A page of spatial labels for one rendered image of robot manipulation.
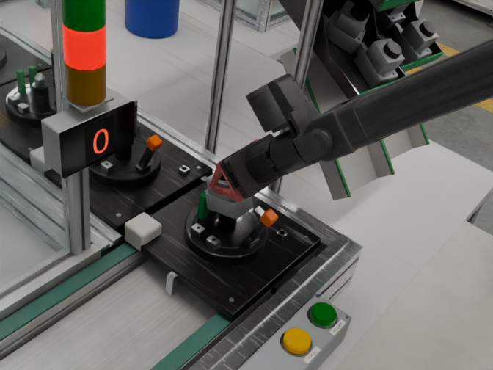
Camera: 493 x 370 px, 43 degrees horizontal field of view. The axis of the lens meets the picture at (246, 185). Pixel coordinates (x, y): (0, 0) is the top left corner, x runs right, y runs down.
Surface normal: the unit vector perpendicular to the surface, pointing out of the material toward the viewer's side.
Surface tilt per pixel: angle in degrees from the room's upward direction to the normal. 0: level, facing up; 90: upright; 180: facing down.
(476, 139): 0
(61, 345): 0
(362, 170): 45
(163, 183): 0
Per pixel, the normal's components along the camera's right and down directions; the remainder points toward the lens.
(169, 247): 0.14, -0.76
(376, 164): -0.75, 0.33
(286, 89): 0.58, -0.33
